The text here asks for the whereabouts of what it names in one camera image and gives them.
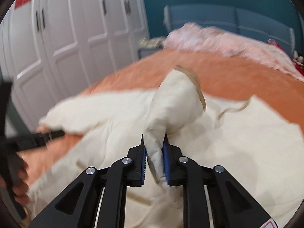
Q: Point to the cream cloth pile on nightstand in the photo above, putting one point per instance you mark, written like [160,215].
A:
[153,43]

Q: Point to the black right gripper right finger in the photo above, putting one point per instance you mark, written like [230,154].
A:
[212,197]

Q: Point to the red and white plush toy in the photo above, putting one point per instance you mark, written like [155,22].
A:
[296,58]

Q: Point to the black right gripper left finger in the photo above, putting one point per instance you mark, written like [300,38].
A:
[97,197]

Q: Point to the blue upholstered headboard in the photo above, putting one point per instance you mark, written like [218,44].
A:
[240,21]

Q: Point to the dark blue nightstand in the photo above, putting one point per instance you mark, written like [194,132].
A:
[145,52]

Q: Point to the person's left hand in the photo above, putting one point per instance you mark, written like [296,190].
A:
[21,188]

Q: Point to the cream quilted jacket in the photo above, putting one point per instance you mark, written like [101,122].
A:
[261,149]

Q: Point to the white panelled wardrobe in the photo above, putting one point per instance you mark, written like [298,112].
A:
[54,49]

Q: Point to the orange plush bed blanket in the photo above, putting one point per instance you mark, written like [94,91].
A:
[232,78]

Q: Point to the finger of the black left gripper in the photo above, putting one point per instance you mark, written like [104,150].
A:
[32,141]

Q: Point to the pink lace duvet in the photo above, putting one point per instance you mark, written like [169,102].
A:
[192,37]

